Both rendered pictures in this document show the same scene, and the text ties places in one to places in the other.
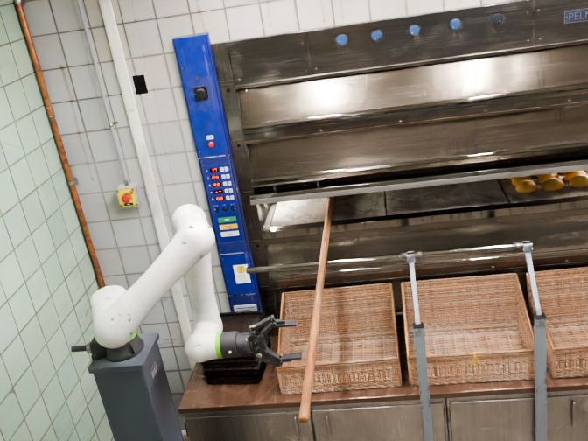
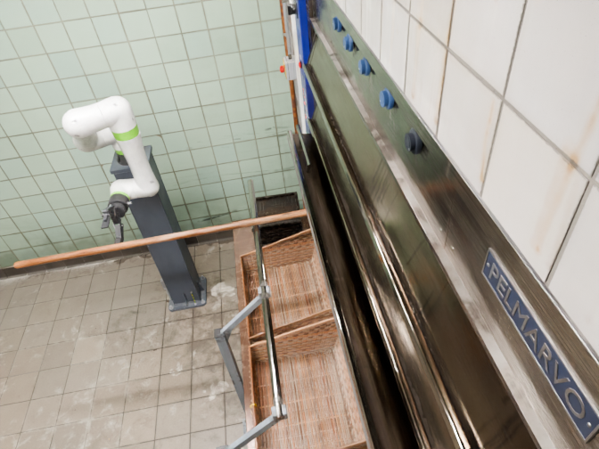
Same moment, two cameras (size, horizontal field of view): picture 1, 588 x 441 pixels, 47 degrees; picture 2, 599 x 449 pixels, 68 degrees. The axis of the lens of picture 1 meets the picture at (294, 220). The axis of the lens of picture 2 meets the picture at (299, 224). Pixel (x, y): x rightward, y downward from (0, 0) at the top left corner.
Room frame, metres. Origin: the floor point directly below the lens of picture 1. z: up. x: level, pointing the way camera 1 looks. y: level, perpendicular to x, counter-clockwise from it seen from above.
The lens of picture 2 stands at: (2.49, -1.58, 2.50)
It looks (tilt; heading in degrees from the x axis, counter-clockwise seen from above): 43 degrees down; 77
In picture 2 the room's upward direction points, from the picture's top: 7 degrees counter-clockwise
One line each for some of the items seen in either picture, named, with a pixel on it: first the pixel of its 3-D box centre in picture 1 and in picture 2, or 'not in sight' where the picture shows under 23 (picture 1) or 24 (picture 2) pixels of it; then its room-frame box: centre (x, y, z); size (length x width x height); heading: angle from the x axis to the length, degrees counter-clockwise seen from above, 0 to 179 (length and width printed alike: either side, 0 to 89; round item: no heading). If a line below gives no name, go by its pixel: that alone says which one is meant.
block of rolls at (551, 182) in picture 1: (552, 164); not in sight; (3.25, -1.37, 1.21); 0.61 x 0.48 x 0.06; 171
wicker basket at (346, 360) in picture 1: (338, 336); (289, 286); (2.74, -0.12, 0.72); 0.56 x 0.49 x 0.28; 82
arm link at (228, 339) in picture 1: (231, 344); (118, 204); (2.05, 0.29, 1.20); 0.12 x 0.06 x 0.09; 171
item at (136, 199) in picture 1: (129, 195); (291, 68); (3.10, 0.76, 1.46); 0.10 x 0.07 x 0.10; 81
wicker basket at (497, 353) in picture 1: (465, 327); (307, 394); (2.64, -0.70, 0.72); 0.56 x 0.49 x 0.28; 80
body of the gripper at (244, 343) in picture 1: (251, 343); (116, 214); (2.04, 0.22, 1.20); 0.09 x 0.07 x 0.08; 81
